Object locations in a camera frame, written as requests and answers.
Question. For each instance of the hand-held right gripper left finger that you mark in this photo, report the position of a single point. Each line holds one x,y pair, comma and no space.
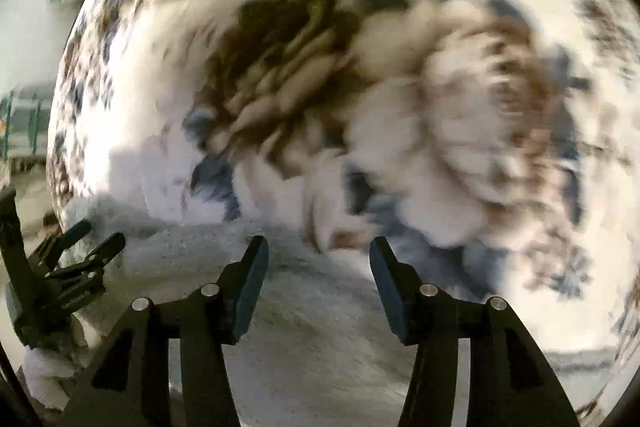
249,289

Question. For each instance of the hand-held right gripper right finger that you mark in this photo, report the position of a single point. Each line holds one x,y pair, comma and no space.
391,294

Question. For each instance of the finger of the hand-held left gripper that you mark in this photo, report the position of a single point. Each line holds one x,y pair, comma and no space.
70,234
100,254

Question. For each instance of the teal furniture frame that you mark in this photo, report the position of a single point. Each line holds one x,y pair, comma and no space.
22,122

